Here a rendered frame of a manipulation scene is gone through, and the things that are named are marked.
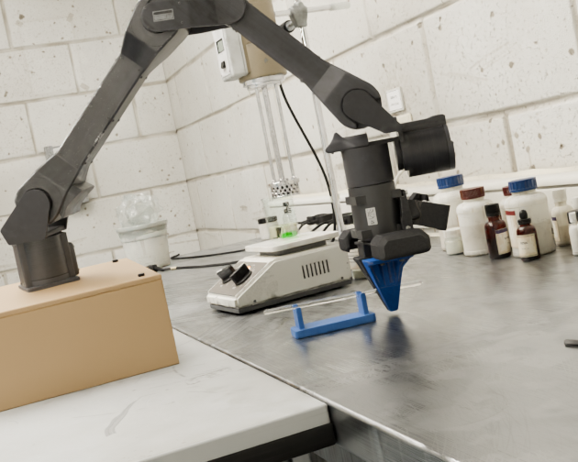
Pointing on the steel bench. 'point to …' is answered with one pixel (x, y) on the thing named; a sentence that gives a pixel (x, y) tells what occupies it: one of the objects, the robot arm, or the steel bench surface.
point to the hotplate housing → (289, 277)
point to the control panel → (234, 283)
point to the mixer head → (247, 56)
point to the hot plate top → (292, 242)
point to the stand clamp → (298, 14)
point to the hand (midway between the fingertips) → (388, 282)
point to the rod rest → (332, 321)
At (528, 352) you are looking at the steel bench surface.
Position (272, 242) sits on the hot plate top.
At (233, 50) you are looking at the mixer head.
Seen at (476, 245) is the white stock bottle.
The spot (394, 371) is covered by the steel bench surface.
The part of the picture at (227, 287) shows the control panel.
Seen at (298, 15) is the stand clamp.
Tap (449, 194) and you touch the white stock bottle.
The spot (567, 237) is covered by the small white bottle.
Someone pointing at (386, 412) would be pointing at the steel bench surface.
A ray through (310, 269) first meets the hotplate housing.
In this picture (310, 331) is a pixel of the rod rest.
